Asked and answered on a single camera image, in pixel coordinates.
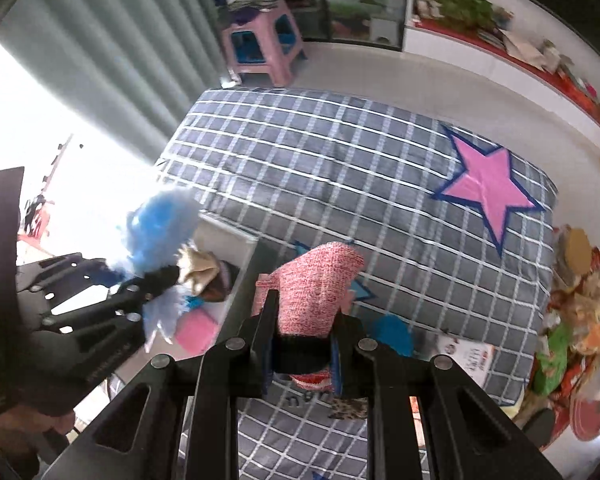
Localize pile of snack packets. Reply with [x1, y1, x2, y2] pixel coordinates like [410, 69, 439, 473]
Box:
[525, 250, 600, 401]

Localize dark folded clothes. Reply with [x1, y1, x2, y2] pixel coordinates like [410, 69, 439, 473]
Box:
[217, 0, 288, 28]

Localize pink plastic stool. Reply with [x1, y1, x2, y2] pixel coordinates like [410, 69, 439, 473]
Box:
[221, 0, 308, 86]

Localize beige sock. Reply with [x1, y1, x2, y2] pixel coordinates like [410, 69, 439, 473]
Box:
[177, 247, 221, 293]

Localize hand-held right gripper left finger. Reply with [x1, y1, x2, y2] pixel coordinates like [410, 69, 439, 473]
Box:
[40, 290, 281, 480]

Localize leopard print cloth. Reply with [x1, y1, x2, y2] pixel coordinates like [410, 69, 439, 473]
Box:
[329, 399, 370, 421]

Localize black television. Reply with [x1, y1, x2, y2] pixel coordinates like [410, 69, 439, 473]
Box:
[497, 0, 600, 86]

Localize red plastic chair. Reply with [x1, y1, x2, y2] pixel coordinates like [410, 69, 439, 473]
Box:
[20, 195, 56, 243]

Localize white storage box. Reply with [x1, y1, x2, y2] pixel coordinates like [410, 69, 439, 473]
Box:
[105, 212, 261, 401]

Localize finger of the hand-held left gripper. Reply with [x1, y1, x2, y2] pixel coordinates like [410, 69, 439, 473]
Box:
[42, 265, 181, 341]
[17, 254, 113, 311]

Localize dark red black sock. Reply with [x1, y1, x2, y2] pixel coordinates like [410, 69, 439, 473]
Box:
[200, 260, 241, 303]

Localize crumpled paper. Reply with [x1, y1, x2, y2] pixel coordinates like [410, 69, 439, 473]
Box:
[500, 27, 548, 68]

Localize white low cabinet red top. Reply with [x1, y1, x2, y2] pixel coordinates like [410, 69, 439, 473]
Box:
[402, 0, 600, 141]

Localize green potted plant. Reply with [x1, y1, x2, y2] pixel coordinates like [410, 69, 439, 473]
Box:
[417, 0, 511, 33]

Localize jar with yellow lid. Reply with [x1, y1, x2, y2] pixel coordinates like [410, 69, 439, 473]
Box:
[562, 227, 595, 281]

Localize fox print box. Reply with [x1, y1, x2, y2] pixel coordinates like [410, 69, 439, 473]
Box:
[437, 335, 497, 388]

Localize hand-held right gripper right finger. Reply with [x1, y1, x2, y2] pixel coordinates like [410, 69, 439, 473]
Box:
[330, 310, 566, 480]

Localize red round tray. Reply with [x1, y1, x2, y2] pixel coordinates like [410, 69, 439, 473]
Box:
[570, 387, 600, 443]

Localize pink knit sock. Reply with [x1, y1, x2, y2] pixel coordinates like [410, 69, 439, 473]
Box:
[252, 241, 366, 393]

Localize blue shoe cover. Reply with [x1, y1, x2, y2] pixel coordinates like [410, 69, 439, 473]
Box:
[370, 312, 415, 359]
[105, 185, 201, 351]

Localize grey green curtain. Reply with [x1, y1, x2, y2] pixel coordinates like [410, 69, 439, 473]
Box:
[0, 0, 231, 161]

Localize person's left hand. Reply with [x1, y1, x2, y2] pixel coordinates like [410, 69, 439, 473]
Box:
[0, 409, 77, 437]

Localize pink sponge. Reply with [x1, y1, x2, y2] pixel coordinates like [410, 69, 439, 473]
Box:
[175, 310, 221, 353]

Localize glass door cabinet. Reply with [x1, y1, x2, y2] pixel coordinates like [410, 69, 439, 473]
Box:
[280, 0, 416, 51]

